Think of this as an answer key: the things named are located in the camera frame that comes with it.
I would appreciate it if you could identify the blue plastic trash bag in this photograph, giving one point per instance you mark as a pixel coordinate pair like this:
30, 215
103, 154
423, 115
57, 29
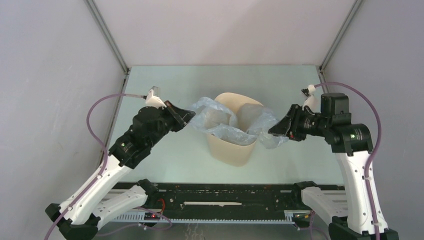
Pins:
250, 123

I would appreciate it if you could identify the left metal frame post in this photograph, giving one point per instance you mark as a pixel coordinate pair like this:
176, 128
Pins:
107, 35

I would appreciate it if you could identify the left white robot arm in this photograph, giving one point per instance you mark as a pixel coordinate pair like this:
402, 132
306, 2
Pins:
81, 216

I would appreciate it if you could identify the beige trash bin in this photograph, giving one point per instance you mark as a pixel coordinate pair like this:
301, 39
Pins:
226, 152

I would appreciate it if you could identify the metal frame post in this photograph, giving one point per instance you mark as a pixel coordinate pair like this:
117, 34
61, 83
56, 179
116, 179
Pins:
107, 35
357, 4

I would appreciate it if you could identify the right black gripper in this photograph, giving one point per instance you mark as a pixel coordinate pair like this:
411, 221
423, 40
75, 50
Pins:
283, 126

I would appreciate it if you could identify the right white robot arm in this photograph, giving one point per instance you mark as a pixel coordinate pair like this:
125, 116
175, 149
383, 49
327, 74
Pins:
352, 146

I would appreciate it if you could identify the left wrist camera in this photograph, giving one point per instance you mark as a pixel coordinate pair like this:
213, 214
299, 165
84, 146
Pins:
152, 98

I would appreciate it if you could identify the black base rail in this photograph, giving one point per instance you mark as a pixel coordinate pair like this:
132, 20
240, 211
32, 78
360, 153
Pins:
225, 201

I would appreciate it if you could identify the right metal frame post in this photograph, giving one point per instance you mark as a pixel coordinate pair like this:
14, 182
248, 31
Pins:
357, 4

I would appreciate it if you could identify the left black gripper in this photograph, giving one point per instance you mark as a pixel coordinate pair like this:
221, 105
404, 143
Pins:
182, 116

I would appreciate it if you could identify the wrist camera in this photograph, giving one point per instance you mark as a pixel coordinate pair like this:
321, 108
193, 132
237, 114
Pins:
310, 100
152, 98

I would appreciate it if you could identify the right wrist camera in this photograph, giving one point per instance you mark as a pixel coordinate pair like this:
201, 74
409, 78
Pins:
310, 100

